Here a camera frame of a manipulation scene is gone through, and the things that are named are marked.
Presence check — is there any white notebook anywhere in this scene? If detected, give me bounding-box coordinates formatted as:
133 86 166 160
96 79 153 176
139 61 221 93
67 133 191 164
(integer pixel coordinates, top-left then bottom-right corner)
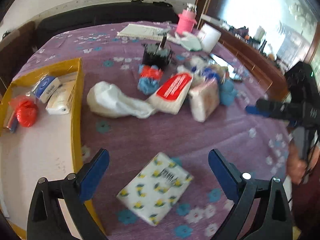
117 23 171 41

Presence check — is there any lemon print tissue pack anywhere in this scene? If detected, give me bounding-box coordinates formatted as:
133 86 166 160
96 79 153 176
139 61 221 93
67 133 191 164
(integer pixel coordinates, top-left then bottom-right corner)
117 152 194 226

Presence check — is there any person's right hand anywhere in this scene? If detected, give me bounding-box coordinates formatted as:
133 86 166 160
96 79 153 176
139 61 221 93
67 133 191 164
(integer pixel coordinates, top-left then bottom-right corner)
286 139 319 185

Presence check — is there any pink white tissue pack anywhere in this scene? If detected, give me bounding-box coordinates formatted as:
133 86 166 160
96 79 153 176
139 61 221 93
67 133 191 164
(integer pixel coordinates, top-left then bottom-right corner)
188 78 220 122

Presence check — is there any red white tissue pack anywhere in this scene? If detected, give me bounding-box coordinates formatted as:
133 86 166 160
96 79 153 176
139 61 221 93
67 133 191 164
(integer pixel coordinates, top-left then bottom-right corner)
147 72 193 115

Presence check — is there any pink bottle with knit sleeve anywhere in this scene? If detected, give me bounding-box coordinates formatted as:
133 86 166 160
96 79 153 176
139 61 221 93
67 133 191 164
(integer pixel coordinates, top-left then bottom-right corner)
176 3 197 35

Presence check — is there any blue red scrubber bundle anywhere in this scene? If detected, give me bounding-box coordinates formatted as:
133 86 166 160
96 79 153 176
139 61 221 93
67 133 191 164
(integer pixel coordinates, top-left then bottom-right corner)
137 64 163 95

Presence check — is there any red mesh scrubber ball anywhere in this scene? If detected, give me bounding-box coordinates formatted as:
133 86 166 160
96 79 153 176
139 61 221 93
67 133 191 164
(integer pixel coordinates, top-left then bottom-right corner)
9 95 38 127

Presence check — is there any white green-cuffed glove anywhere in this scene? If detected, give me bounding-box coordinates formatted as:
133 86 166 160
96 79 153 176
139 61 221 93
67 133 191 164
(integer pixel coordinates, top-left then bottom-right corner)
167 31 202 51

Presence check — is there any yellow cardboard tray box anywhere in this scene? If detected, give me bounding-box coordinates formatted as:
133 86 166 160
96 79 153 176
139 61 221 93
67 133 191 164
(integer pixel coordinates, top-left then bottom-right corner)
0 57 106 240

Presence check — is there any white plastic jar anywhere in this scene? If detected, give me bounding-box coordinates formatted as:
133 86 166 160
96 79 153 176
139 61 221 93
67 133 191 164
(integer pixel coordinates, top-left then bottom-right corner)
197 23 221 54

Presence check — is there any blue Vinda tissue pack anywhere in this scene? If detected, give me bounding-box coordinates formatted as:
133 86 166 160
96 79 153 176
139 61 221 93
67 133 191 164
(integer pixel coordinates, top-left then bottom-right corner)
32 75 61 103

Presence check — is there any black electric motor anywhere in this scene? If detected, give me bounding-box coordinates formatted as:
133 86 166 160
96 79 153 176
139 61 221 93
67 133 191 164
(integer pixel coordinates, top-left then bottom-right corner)
142 35 172 70

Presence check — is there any blue scrubber ball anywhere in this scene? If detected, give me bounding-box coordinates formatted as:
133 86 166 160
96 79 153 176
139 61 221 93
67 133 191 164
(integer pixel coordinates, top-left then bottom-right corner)
219 79 238 106

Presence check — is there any black smartphone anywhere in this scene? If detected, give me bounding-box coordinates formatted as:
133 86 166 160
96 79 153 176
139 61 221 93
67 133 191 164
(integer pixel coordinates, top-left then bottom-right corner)
210 54 243 82

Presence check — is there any wooden side cabinet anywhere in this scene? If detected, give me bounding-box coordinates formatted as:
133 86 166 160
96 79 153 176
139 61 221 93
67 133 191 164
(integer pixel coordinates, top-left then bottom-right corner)
199 13 292 100

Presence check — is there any black sofa backrest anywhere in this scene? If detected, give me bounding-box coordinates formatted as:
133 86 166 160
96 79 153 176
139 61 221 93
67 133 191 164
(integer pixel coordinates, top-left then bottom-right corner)
35 0 178 48

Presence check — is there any white tissue box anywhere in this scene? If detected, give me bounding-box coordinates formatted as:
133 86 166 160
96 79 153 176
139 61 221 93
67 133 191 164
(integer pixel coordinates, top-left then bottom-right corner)
46 80 75 115

